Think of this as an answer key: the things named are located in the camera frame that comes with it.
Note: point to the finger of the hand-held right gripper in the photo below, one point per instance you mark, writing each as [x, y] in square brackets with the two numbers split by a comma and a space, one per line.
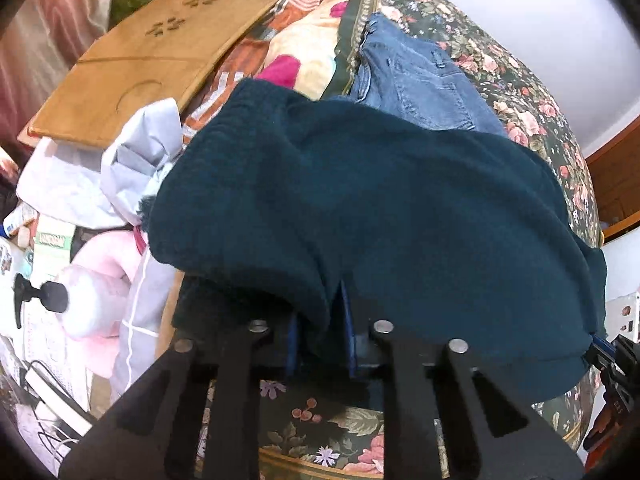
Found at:
[619, 355]

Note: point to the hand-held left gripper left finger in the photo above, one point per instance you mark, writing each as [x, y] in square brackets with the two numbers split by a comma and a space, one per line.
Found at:
[292, 347]

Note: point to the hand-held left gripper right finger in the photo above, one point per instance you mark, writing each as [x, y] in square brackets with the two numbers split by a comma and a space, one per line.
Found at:
[348, 332]

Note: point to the dark teal fleece pants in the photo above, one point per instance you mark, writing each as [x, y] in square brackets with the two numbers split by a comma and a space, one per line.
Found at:
[350, 200]

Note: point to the grey garment with white stripe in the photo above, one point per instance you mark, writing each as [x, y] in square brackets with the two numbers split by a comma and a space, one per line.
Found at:
[142, 330]

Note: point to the wooden cabinet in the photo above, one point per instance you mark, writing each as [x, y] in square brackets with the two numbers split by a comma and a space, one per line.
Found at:
[617, 190]

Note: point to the lavender garment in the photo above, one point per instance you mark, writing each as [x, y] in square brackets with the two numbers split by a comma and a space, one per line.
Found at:
[142, 160]

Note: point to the green and white carton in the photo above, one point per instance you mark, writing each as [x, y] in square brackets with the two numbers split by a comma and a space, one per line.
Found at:
[52, 250]

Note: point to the blue denim jeans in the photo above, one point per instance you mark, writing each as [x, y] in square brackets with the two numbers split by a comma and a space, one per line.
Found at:
[420, 80]

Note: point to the white cloth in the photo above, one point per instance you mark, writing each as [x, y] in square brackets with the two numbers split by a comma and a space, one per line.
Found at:
[65, 180]

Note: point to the patchwork blanket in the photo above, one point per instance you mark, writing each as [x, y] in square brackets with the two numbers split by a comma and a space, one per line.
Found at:
[300, 35]

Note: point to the white tube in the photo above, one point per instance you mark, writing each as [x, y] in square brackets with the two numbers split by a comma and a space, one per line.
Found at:
[17, 221]

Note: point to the dark floral bedsheet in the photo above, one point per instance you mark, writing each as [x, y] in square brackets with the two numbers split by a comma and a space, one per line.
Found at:
[500, 60]

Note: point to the wooden lap tray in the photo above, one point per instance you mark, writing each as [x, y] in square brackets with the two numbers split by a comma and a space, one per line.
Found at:
[140, 60]

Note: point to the pink curtain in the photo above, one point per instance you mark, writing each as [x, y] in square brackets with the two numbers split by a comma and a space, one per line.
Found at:
[55, 25]

